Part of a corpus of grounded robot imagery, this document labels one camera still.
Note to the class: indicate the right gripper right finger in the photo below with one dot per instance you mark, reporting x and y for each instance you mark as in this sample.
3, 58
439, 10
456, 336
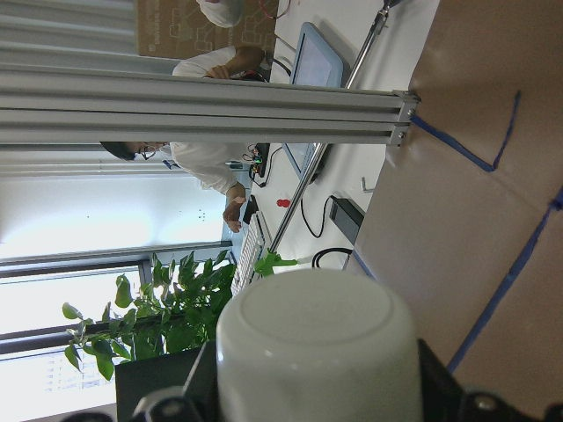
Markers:
445, 400

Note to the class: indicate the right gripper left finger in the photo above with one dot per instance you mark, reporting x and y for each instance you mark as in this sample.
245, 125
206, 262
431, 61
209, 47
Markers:
196, 400

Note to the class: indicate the pale green cup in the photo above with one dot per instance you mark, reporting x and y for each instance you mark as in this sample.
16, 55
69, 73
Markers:
318, 345

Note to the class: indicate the green potted plant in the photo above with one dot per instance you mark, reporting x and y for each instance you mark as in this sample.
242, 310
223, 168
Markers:
176, 310

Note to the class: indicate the reacher grabber tool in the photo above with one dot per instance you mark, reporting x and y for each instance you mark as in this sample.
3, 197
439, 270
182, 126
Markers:
264, 264

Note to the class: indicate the white keyboard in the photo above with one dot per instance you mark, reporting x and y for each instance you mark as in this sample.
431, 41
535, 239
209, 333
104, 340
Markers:
256, 240

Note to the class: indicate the black power adapter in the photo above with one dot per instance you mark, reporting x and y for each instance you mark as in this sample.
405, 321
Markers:
347, 217

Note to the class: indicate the allen key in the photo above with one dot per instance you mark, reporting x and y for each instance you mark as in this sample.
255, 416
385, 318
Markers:
366, 189

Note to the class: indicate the blue teach pendant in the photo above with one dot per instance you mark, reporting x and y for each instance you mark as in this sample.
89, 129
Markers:
317, 67

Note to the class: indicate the cardboard box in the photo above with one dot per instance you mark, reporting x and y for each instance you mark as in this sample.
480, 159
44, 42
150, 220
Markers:
179, 30

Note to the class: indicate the aluminium frame post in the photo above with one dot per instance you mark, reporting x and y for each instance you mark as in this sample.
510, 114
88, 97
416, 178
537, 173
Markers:
42, 105

